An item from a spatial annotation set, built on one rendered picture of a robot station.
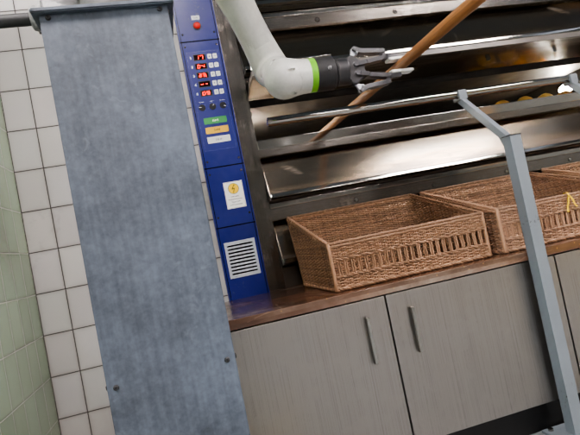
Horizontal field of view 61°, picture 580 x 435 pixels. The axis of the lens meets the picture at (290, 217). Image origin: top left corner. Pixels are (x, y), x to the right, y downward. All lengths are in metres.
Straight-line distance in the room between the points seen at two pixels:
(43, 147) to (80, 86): 1.19
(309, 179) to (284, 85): 0.75
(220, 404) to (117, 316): 0.21
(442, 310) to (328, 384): 0.42
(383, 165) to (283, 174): 0.43
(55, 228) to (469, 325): 1.47
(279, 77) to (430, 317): 0.84
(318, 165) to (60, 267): 1.06
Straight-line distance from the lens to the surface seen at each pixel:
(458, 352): 1.64
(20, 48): 2.17
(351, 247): 1.52
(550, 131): 2.61
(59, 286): 1.99
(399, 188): 2.15
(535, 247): 1.71
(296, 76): 1.34
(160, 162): 0.83
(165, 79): 0.86
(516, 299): 1.74
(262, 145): 2.01
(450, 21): 1.27
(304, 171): 2.03
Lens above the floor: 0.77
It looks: 2 degrees up
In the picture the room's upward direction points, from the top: 11 degrees counter-clockwise
